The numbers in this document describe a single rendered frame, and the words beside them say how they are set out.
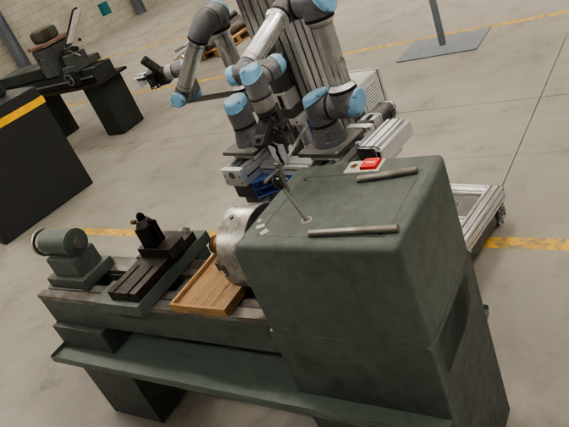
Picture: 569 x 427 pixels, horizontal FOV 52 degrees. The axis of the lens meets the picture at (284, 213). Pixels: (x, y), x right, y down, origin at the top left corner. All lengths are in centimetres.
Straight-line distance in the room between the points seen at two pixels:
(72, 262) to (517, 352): 213
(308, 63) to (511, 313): 158
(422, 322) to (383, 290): 16
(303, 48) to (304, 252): 114
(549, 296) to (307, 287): 165
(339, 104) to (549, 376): 148
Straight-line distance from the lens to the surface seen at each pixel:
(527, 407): 278
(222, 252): 210
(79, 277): 305
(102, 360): 311
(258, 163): 283
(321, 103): 242
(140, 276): 263
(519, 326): 310
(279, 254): 181
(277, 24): 227
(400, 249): 163
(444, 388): 199
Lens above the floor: 217
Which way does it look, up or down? 28 degrees down
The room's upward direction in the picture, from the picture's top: 23 degrees counter-clockwise
